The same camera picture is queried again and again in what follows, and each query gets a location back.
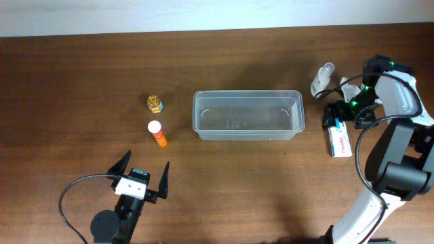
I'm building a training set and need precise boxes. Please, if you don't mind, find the small gold-lid balm jar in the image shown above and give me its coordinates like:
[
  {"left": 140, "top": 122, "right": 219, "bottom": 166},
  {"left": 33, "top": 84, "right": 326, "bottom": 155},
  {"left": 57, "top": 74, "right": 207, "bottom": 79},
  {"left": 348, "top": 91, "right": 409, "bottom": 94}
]
[{"left": 146, "top": 95, "right": 163, "bottom": 113}]

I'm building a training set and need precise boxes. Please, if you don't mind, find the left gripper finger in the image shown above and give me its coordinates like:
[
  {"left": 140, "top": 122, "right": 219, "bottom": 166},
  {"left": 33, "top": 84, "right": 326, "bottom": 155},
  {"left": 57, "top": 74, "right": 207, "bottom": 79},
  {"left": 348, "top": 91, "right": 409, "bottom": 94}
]
[
  {"left": 107, "top": 150, "right": 132, "bottom": 176},
  {"left": 158, "top": 161, "right": 170, "bottom": 199}
]

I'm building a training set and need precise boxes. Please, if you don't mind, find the clear plastic container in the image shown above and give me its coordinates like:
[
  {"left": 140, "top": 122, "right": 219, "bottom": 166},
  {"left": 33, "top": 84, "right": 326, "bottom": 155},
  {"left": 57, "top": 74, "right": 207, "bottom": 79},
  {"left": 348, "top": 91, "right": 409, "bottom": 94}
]
[{"left": 193, "top": 90, "right": 305, "bottom": 141}]

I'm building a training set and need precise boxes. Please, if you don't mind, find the white blue medicine box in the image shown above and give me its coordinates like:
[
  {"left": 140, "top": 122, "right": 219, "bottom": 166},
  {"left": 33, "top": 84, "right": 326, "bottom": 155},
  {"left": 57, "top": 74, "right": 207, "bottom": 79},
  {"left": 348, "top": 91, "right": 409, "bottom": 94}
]
[{"left": 328, "top": 119, "right": 353, "bottom": 158}]

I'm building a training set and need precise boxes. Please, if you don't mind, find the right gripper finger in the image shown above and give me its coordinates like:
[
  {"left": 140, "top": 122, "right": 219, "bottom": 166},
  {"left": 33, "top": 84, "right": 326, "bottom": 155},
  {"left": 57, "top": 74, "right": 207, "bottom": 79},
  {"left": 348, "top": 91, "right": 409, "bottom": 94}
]
[
  {"left": 353, "top": 104, "right": 379, "bottom": 129},
  {"left": 321, "top": 103, "right": 336, "bottom": 129}
]

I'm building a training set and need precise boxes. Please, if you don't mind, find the orange tablet tube white cap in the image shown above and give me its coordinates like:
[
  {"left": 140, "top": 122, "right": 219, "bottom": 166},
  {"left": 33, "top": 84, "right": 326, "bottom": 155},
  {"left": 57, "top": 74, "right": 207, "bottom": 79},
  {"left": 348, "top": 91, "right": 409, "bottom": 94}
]
[{"left": 147, "top": 120, "right": 167, "bottom": 147}]

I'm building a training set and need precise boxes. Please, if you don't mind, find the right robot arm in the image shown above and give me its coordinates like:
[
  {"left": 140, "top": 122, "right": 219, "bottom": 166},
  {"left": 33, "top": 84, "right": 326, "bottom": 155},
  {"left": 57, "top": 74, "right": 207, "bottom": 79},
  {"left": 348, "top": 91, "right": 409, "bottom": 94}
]
[{"left": 319, "top": 55, "right": 433, "bottom": 243}]

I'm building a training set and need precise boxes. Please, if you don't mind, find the white spray bottle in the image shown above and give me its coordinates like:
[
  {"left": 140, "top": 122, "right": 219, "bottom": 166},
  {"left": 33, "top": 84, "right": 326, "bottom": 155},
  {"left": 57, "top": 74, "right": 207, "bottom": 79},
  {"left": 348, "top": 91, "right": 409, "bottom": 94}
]
[{"left": 311, "top": 62, "right": 335, "bottom": 98}]

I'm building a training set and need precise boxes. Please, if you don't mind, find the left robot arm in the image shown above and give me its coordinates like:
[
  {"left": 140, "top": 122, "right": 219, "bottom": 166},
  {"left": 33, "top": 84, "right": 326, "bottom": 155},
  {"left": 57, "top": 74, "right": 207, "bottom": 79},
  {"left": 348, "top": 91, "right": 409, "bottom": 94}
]
[{"left": 90, "top": 150, "right": 170, "bottom": 244}]

